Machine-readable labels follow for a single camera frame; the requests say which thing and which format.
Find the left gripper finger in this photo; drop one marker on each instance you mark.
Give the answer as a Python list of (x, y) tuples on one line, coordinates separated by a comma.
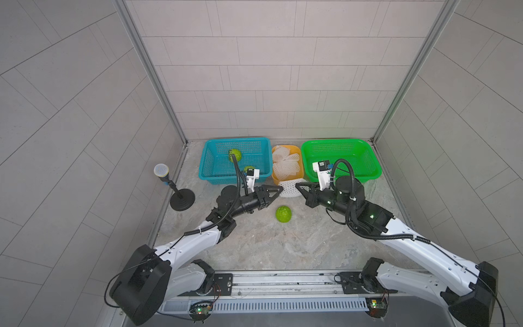
[(271, 190), (268, 198)]

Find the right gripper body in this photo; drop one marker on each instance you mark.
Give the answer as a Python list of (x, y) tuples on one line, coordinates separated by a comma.
[(329, 199)]

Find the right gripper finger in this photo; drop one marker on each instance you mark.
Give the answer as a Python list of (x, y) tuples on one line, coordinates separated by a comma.
[(306, 188), (311, 200)]

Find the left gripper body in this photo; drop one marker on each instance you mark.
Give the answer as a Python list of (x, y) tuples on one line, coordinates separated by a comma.
[(248, 203)]

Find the white foam net sleeve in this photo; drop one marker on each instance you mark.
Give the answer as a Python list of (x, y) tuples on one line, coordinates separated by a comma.
[(289, 188)]

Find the green custard apple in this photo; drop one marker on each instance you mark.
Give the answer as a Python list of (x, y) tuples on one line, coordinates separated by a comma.
[(234, 155), (283, 214)]

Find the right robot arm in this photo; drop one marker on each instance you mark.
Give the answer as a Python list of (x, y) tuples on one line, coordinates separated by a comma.
[(466, 289)]

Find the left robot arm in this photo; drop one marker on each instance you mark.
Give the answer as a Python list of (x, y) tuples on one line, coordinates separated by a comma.
[(182, 252)]

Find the white foam nets pile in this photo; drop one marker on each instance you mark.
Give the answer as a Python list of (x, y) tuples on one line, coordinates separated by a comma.
[(286, 163)]

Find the green custard apple in basket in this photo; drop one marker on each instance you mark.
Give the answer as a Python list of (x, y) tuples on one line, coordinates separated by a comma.
[(234, 155)]

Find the yellow plastic tub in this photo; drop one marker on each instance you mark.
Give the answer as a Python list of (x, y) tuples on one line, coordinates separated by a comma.
[(288, 180)]

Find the microphone on black stand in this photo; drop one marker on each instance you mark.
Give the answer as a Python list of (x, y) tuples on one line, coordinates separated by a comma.
[(182, 199)]

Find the right circuit board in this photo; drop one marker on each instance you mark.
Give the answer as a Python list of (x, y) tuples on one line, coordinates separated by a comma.
[(377, 307)]

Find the circuit board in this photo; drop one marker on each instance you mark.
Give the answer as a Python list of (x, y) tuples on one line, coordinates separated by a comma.
[(377, 307), (200, 311)]

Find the left circuit board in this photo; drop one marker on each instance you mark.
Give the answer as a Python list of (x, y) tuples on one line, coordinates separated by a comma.
[(200, 311)]

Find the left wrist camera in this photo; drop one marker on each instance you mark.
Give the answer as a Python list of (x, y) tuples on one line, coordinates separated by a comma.
[(251, 178)]

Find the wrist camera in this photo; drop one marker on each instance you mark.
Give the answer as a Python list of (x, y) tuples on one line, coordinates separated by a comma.
[(251, 178), (323, 170)]

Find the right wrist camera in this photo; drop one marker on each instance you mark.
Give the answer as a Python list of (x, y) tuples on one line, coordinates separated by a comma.
[(323, 170)]

